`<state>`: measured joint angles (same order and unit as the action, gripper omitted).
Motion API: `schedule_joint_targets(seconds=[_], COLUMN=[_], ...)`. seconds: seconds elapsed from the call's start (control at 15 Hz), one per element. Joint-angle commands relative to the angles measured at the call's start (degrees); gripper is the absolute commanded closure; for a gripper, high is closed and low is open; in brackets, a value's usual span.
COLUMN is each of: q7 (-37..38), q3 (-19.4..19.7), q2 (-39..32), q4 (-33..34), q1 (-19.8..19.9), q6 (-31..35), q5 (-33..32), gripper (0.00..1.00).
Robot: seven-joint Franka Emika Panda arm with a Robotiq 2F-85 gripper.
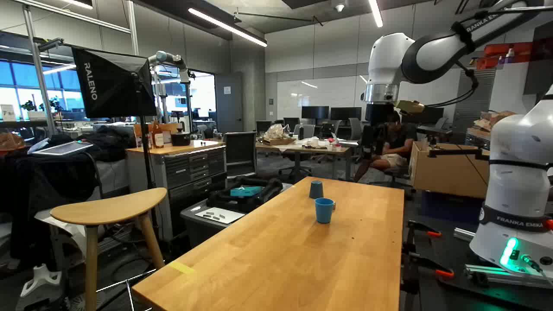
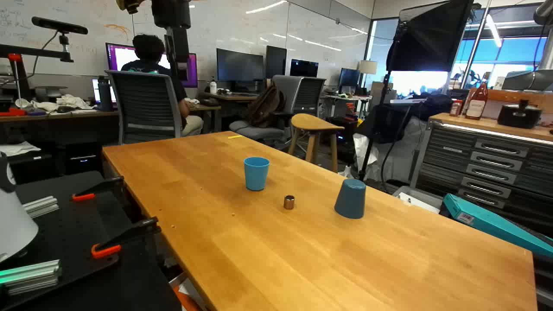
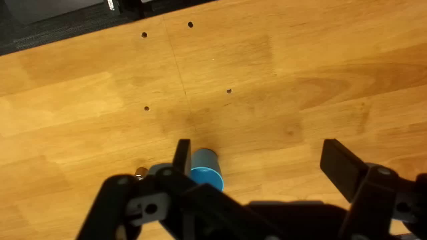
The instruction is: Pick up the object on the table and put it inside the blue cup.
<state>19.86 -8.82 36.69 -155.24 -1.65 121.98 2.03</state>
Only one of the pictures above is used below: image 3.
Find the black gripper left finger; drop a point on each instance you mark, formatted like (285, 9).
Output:
(181, 209)

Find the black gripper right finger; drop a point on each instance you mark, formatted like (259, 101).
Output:
(382, 205)

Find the small brown object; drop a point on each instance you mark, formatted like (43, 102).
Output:
(142, 171)

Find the bright blue plastic cup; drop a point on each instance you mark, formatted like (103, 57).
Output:
(207, 177)

